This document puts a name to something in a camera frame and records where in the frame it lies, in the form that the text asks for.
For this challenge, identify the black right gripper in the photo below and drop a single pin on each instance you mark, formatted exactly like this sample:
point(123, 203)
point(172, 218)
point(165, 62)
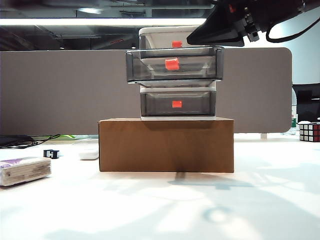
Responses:
point(247, 12)

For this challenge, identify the napkin pack with purple print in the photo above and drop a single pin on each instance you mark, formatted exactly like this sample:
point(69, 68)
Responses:
point(25, 171)

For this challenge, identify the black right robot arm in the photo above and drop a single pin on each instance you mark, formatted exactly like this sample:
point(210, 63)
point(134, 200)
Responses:
point(290, 7)

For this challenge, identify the white partition foot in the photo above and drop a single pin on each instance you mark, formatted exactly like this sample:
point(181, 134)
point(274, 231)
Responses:
point(264, 136)

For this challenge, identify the long ceiling light strip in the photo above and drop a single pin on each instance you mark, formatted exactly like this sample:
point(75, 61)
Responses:
point(100, 22)

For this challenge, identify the clear bottle with green label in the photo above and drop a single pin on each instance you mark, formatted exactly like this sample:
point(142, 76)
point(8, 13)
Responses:
point(294, 120)

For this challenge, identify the brown cardboard box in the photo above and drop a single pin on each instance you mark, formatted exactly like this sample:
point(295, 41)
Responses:
point(165, 147)

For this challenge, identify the black Rubik's cube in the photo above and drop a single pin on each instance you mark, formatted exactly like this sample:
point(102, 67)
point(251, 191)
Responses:
point(310, 132)

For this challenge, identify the grey desk partition panel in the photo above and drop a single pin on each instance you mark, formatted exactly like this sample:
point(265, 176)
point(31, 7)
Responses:
point(62, 92)

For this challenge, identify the small white plastic case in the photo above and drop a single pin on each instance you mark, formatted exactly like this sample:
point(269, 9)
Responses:
point(87, 155)

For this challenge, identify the green object behind partition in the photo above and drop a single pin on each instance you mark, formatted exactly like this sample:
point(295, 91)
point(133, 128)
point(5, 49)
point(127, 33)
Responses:
point(67, 137)

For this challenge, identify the small black plastic clip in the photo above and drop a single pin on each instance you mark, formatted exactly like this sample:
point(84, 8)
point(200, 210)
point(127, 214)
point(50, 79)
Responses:
point(47, 153)

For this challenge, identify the white plastic drawer cabinet frame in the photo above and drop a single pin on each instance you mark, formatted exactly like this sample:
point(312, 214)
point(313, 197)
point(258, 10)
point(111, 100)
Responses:
point(162, 30)

